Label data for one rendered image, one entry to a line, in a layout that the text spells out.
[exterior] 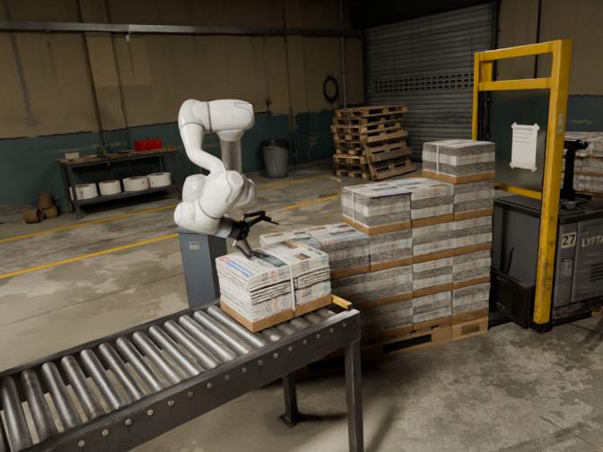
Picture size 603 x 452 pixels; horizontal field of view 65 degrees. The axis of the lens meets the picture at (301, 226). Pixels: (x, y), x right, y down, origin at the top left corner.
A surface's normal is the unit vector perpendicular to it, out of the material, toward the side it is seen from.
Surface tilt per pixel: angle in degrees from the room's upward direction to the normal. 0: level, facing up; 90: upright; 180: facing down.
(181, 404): 90
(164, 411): 90
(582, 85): 90
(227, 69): 90
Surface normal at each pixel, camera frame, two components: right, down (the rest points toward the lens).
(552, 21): -0.79, 0.22
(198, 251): -0.34, 0.28
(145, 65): 0.60, 0.18
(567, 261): 0.31, 0.24
